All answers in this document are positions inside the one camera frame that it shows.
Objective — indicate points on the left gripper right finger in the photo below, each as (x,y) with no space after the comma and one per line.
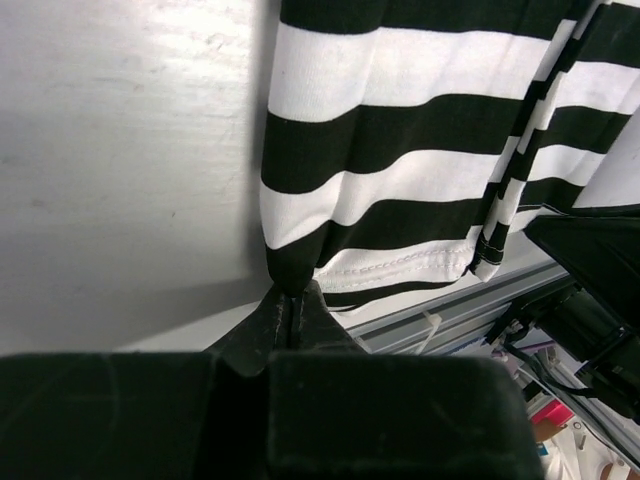
(336,412)

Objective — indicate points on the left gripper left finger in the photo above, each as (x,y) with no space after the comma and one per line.
(198,414)

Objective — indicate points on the black white striped tank top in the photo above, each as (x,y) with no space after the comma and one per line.
(406,140)

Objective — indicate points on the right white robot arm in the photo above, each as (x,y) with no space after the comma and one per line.
(595,280)

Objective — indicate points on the aluminium rail frame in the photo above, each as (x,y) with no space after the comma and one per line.
(576,364)

